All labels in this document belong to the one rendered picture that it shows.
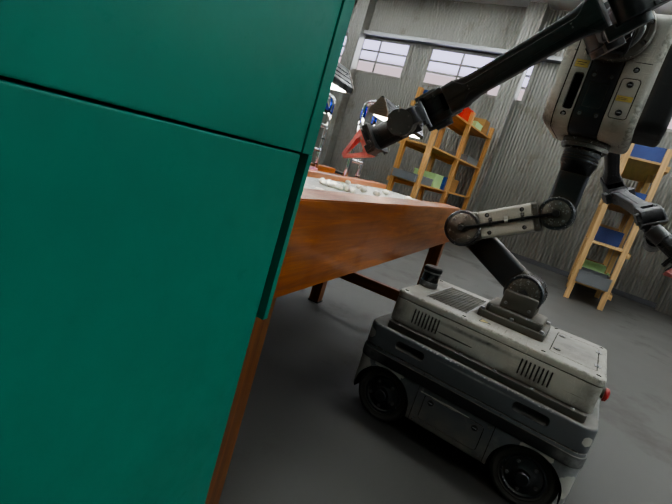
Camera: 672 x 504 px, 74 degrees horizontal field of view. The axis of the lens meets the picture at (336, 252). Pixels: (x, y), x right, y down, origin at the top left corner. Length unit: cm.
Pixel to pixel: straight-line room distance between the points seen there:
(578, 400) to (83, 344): 131
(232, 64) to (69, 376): 33
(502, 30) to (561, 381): 824
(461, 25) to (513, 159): 272
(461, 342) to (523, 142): 734
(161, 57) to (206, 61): 5
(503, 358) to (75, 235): 130
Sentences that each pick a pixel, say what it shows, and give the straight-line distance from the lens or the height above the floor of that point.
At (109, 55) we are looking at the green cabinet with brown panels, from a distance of 40.
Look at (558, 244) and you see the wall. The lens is 848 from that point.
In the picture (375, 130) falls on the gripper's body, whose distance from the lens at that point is 109.
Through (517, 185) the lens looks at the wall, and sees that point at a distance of 860.
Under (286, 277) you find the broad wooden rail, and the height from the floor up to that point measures 62.
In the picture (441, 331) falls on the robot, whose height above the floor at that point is 40.
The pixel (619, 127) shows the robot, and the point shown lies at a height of 114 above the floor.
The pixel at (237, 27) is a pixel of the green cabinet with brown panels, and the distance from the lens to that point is 49.
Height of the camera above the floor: 86
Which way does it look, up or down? 12 degrees down
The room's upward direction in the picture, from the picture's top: 17 degrees clockwise
